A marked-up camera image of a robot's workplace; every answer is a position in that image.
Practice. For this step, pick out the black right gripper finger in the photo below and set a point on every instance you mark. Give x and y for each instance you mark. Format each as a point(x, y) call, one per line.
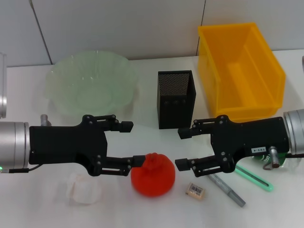
point(204, 167)
point(190, 131)

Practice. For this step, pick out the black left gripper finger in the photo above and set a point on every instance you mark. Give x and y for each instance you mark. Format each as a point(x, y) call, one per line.
point(118, 164)
point(126, 127)

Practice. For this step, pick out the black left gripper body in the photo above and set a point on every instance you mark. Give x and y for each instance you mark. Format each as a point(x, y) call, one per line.
point(66, 145)

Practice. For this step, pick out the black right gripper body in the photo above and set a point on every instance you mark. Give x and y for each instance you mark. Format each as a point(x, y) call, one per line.
point(251, 137)

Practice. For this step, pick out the clear green-label water bottle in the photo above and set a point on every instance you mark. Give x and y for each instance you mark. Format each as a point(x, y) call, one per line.
point(260, 158)

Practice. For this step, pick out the white paper ball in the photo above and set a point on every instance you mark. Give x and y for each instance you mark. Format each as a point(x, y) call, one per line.
point(83, 190)

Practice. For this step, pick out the black mesh pen holder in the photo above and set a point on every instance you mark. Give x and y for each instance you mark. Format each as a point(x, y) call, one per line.
point(175, 111)

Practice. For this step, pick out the beige eraser with barcode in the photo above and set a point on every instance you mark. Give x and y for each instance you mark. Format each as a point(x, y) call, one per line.
point(195, 191)

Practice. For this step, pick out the grey glitter pen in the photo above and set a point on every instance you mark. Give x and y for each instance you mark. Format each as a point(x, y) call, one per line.
point(225, 190)

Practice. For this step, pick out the mint green utility knife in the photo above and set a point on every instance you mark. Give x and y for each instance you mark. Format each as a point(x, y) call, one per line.
point(256, 179)

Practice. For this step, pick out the clear green glass fruit plate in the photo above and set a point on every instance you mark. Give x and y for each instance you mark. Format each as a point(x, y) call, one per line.
point(95, 83)

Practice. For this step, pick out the silver round connector stub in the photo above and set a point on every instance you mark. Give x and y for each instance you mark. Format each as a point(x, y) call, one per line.
point(45, 120)

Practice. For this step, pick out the yellow plastic bin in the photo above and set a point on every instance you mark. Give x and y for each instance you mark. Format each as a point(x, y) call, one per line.
point(237, 78)

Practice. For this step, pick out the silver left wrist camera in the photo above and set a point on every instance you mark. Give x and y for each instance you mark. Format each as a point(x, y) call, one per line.
point(2, 90)

